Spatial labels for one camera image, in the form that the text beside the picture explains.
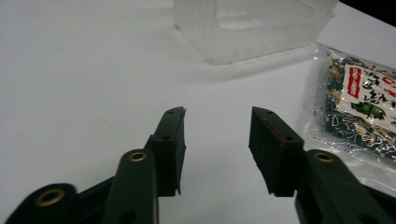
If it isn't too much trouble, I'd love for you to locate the clear packet of dried seaweed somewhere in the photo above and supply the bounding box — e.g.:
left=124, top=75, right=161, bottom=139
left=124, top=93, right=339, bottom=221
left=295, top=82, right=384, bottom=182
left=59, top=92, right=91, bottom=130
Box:
left=294, top=42, right=396, bottom=198

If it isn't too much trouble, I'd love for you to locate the translucent plastic storage box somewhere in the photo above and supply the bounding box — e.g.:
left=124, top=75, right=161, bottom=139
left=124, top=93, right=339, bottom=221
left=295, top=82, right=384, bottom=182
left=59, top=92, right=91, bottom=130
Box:
left=173, top=0, right=340, bottom=66

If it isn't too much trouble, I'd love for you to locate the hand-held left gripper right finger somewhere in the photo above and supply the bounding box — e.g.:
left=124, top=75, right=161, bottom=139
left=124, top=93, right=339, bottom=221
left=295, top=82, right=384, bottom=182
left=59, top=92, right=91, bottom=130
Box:
left=247, top=105, right=396, bottom=224

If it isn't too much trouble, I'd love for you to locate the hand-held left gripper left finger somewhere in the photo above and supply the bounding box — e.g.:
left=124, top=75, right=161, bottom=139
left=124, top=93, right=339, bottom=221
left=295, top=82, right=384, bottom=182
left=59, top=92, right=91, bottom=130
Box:
left=100, top=105, right=187, bottom=224

